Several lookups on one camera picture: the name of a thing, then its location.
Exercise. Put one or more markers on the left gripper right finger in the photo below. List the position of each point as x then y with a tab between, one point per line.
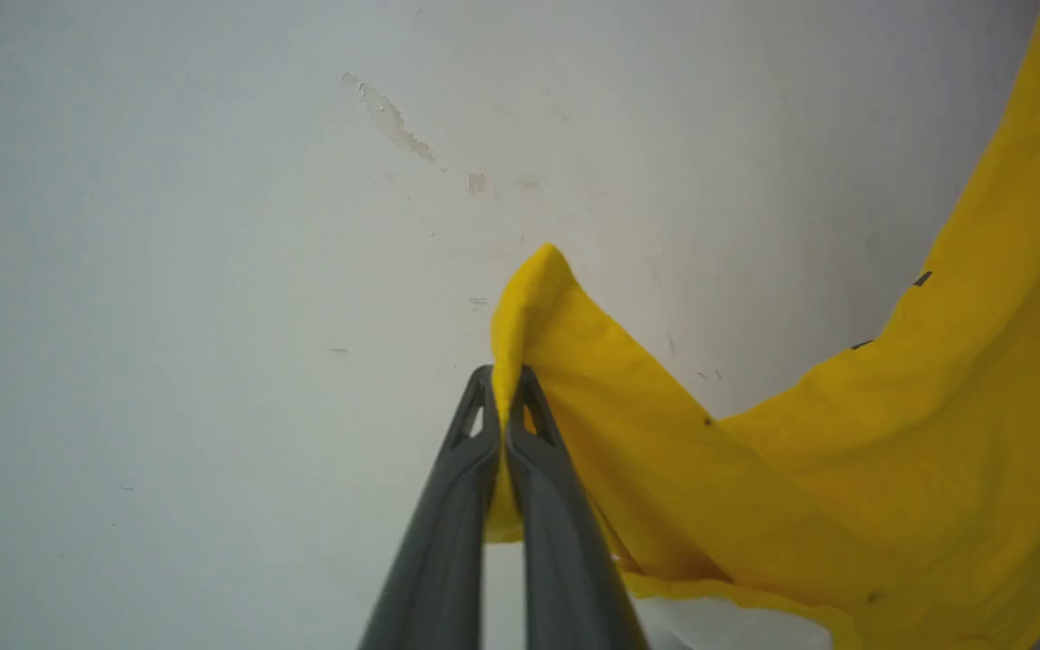
565	560

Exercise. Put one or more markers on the yellow t-shirt with white print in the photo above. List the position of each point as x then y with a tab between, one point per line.
935	451

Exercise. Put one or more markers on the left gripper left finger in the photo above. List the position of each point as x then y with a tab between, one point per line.
443	551

